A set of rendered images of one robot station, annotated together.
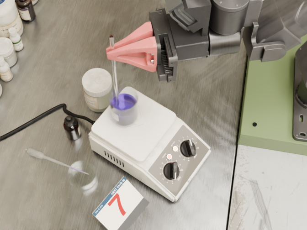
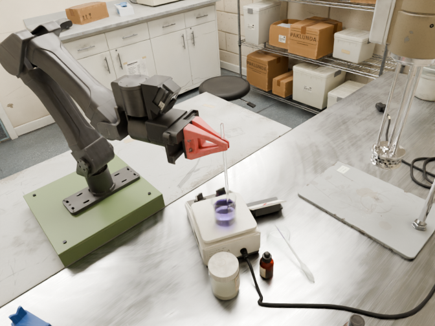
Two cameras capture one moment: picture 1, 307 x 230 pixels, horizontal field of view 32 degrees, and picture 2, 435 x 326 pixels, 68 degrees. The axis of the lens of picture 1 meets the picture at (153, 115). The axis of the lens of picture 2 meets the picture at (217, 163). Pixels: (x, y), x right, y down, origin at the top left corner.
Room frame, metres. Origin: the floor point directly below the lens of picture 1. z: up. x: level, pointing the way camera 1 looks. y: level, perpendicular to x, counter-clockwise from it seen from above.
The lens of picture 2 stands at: (0.85, 0.37, 1.50)
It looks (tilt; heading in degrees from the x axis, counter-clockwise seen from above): 37 degrees down; 221
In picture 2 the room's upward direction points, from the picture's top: 5 degrees counter-clockwise
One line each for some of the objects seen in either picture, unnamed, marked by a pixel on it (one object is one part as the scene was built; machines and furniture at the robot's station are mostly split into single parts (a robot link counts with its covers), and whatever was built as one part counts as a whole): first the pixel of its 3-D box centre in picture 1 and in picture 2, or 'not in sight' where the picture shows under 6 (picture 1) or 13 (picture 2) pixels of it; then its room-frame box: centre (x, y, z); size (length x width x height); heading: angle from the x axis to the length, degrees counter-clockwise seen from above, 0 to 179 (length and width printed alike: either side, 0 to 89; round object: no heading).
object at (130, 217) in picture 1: (121, 207); (265, 202); (0.33, 0.06, 0.92); 0.09 x 0.06 x 0.04; 143
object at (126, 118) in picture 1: (124, 105); (223, 209); (0.49, 0.05, 1.02); 0.06 x 0.05 x 0.08; 166
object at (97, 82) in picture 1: (98, 91); (224, 276); (0.57, 0.11, 0.94); 0.06 x 0.06 x 0.08
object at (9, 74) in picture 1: (3, 68); not in sight; (0.63, 0.31, 0.93); 0.03 x 0.03 x 0.07
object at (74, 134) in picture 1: (71, 125); (266, 262); (0.49, 0.16, 0.94); 0.03 x 0.03 x 0.07
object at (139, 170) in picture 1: (145, 140); (220, 221); (0.46, 0.01, 0.94); 0.22 x 0.13 x 0.08; 55
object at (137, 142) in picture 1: (134, 123); (223, 215); (0.47, 0.04, 0.98); 0.12 x 0.12 x 0.01; 55
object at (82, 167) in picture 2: not in sight; (94, 159); (0.55, -0.30, 1.05); 0.09 x 0.06 x 0.06; 9
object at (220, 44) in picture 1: (220, 34); (145, 125); (0.52, -0.10, 1.19); 0.07 x 0.06 x 0.07; 101
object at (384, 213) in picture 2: not in sight; (368, 202); (0.17, 0.27, 0.91); 0.30 x 0.20 x 0.01; 79
